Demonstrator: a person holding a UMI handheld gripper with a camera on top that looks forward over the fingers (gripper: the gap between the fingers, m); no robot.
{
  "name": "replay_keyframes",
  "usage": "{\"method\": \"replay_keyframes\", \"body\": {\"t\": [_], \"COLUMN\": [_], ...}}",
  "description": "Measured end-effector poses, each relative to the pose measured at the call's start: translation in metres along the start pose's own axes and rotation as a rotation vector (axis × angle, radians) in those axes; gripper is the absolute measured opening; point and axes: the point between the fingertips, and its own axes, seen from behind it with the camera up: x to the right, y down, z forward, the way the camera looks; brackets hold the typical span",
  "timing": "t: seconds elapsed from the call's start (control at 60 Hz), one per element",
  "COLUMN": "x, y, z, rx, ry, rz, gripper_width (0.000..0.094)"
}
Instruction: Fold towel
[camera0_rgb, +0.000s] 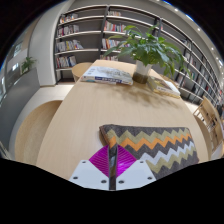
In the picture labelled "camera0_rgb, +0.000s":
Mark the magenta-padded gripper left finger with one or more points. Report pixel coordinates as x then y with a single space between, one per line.
88 173

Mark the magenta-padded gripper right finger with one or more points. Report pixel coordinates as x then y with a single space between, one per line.
136 173

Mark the zigzag-patterned grey towel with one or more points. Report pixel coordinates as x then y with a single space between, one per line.
160 146

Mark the round-backed wooden chair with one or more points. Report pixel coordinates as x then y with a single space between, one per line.
81 70
204 133
33 133

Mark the yellow-covered book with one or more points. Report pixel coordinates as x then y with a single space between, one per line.
165 88

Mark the white-covered book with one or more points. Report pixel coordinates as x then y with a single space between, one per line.
106 75

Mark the grey partition counter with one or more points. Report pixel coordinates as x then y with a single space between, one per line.
16 103

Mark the green plant in white pot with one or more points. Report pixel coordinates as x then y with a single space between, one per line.
150 50

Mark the small green potted plant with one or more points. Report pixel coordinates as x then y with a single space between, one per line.
28 63

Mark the grey shelf unit with books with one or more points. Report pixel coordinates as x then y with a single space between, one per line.
83 36

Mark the ceiling lights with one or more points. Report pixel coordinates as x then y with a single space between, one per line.
220 62

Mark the open-frame wooden chair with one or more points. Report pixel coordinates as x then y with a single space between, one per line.
211 116

